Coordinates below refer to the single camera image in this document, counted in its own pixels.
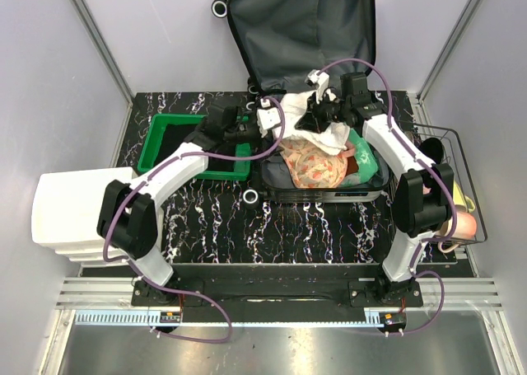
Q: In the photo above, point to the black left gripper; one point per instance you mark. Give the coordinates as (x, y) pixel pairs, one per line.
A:
(258, 135)

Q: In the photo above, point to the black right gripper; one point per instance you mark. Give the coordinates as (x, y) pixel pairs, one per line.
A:
(312, 120)

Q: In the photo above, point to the white towel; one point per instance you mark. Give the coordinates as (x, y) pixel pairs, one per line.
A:
(332, 141)

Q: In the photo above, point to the space astronaut hard-shell suitcase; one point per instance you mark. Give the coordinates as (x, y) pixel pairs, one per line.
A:
(293, 46)

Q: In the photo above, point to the black cloth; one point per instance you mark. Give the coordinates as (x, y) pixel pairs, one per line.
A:
(210, 141)

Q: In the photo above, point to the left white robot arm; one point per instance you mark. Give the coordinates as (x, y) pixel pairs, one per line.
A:
(129, 211)

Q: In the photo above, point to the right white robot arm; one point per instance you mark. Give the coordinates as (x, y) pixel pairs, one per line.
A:
(423, 200)

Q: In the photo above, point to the green plastic tray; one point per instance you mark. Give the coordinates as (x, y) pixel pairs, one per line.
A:
(165, 136)

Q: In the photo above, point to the pink floral garment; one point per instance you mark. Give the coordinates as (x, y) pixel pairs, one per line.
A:
(312, 168)

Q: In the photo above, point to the teal green garment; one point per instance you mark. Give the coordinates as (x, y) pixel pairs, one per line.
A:
(361, 162)

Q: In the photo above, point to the black round object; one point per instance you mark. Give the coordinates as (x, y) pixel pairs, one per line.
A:
(433, 148)

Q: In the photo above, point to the yellow mug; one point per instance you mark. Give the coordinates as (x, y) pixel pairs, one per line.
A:
(461, 200)

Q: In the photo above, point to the peach pink mug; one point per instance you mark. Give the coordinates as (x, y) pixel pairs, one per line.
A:
(466, 228)

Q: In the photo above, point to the white stacked storage bins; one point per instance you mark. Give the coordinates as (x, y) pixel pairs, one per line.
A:
(66, 208)

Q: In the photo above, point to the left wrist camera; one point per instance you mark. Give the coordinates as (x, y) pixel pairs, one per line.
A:
(222, 117)

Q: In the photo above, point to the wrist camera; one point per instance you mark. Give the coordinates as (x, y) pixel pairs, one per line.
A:
(354, 87)
(222, 117)

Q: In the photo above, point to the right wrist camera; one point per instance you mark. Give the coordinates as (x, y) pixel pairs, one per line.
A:
(354, 87)

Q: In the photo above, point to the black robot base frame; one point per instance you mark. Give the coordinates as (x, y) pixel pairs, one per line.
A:
(320, 288)

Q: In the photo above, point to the black wire basket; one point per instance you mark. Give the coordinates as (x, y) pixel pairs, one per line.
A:
(455, 157)

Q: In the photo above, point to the white cable duct strip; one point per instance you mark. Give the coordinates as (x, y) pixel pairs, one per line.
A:
(361, 318)

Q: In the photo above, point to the aluminium rail frame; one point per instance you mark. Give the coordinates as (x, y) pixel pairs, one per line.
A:
(213, 242)

